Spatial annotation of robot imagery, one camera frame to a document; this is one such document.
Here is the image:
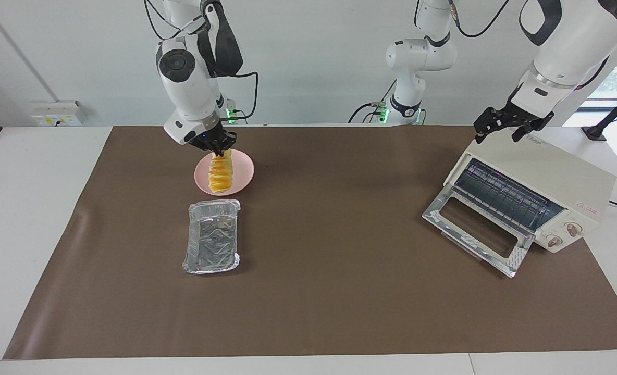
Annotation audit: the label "golden ridged bread loaf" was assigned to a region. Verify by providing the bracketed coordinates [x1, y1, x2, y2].
[207, 150, 235, 194]

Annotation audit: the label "aluminium foil baking tray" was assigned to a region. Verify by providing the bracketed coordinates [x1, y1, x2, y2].
[182, 199, 241, 275]

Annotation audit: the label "cream white toaster oven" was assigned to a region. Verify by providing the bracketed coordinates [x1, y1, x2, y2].
[444, 134, 617, 254]

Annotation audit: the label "glass oven door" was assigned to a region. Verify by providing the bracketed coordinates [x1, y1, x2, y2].
[422, 185, 536, 278]

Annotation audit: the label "pink round plate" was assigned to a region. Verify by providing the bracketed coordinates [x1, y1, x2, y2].
[194, 149, 255, 197]

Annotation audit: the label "brown table mat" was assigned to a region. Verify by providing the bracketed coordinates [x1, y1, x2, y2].
[3, 125, 617, 360]

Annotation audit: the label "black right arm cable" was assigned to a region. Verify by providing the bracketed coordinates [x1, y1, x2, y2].
[220, 70, 260, 124]

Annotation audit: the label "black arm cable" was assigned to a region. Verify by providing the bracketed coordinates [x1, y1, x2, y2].
[447, 0, 609, 90]
[220, 70, 260, 124]

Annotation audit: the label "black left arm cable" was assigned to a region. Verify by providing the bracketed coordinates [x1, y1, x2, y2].
[447, 0, 609, 90]

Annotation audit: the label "black left base cables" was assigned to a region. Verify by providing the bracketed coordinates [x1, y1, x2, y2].
[348, 78, 399, 124]

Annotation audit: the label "white wall power socket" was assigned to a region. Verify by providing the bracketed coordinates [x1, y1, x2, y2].
[30, 101, 85, 127]

